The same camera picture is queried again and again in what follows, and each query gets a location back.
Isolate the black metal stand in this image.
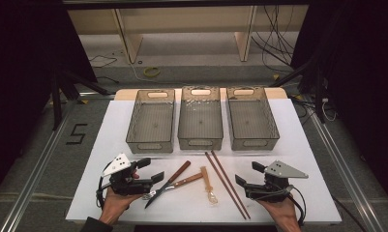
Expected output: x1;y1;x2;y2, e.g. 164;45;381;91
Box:
268;61;328;125

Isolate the black curtain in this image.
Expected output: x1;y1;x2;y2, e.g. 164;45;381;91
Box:
0;0;98;201
291;0;388;207

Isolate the aluminium floor rail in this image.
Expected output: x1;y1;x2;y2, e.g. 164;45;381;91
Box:
0;100;78;232
306;98;384;232

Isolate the person's left hand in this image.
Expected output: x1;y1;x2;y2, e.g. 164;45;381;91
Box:
99;172;143;226

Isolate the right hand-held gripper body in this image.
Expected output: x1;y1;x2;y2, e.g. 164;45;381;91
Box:
244;159;310;203

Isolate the white cable loop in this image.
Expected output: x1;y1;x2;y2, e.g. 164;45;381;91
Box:
321;98;339;123

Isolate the left hand-held gripper black cable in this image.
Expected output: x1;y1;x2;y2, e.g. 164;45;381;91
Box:
96;175;114;209

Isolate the brown wooden chopstick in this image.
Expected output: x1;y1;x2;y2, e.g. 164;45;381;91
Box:
204;152;248;221
210;150;252;220

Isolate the knife with wooden handle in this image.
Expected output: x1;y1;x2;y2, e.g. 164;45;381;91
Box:
144;159;192;210

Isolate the person's right hand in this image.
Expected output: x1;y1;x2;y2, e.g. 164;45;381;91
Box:
257;193;302;228

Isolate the yellow tape roll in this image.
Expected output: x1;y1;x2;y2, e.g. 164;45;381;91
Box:
142;66;162;78

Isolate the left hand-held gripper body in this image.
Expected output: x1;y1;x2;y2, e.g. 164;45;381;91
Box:
102;153;154;196

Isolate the light wooden desk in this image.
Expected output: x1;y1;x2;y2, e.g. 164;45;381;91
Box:
67;4;311;65

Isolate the hand-held gripper black cable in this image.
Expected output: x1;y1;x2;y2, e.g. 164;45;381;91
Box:
96;175;114;209
287;186;308;226

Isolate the thin white floor cable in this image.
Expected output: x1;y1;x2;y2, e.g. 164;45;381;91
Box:
125;54;183;85

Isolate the thin black floor cable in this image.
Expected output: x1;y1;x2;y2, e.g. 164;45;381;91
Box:
88;54;118;70

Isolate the black tripod stand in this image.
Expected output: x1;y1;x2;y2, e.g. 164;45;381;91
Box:
50;69;115;131

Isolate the grey translucent plastic bin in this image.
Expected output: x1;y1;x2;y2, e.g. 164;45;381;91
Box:
177;86;224;152
225;86;281;152
125;88;176;155

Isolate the white table sheet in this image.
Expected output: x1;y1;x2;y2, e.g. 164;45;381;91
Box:
65;98;343;225

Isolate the bundle of black cables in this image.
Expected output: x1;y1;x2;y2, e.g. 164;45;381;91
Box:
251;4;296;71

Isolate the right hand-held gripper black cable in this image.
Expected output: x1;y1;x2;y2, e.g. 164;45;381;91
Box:
287;186;308;226

